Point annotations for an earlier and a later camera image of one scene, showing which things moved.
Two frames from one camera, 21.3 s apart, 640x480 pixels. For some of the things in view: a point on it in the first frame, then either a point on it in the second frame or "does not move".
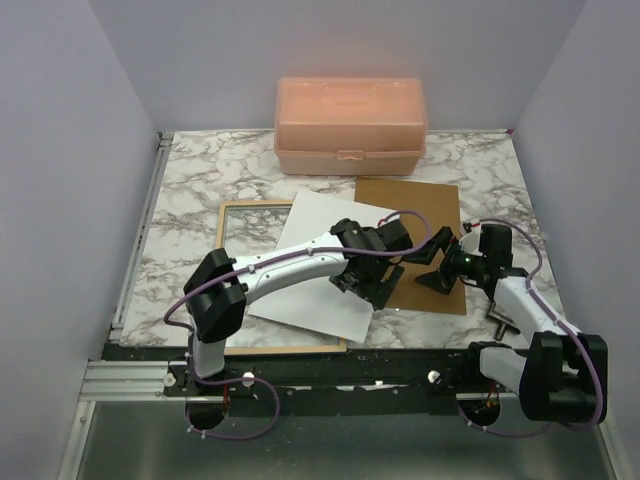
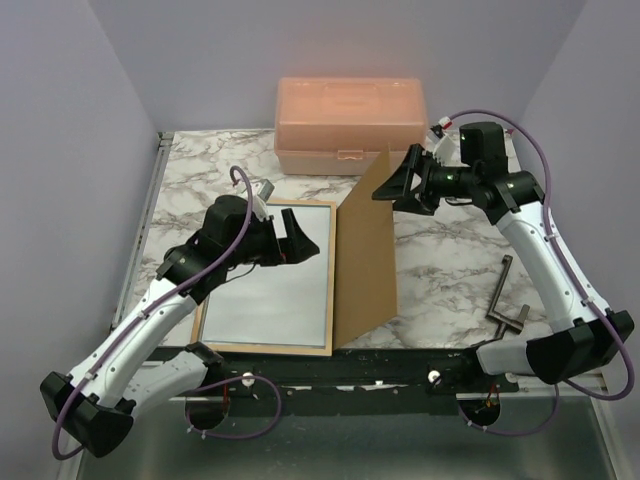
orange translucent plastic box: [350, 126] does not move
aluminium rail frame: [124, 429] does not move
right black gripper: [442, 279] → [398, 188]
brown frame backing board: [425, 206] → [365, 289]
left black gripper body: [363, 287] → [261, 243]
